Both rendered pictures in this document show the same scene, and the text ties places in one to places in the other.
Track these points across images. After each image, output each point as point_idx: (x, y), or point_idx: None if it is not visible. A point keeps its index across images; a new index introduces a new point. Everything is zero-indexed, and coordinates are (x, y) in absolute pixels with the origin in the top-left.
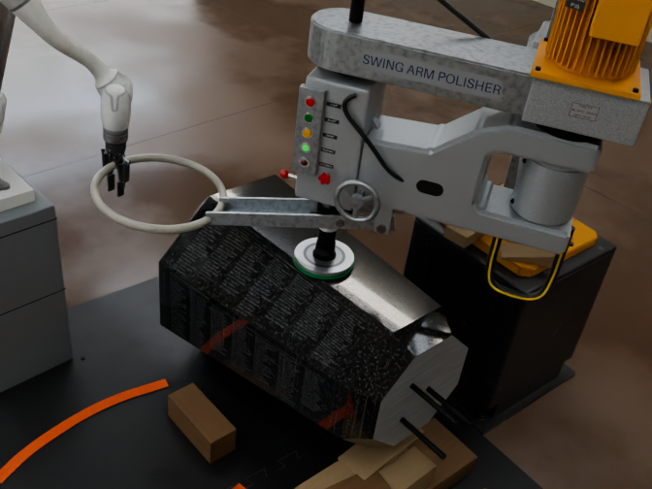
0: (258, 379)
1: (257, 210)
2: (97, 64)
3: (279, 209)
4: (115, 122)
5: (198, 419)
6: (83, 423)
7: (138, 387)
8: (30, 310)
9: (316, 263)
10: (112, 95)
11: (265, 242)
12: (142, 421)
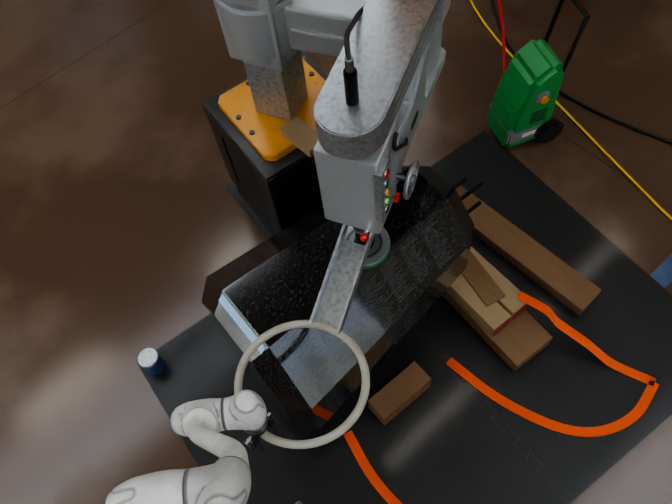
0: (408, 328)
1: (327, 289)
2: (203, 425)
3: (333, 267)
4: (266, 409)
5: (408, 391)
6: (399, 496)
7: (355, 456)
8: None
9: (377, 247)
10: (257, 403)
11: None
12: (392, 446)
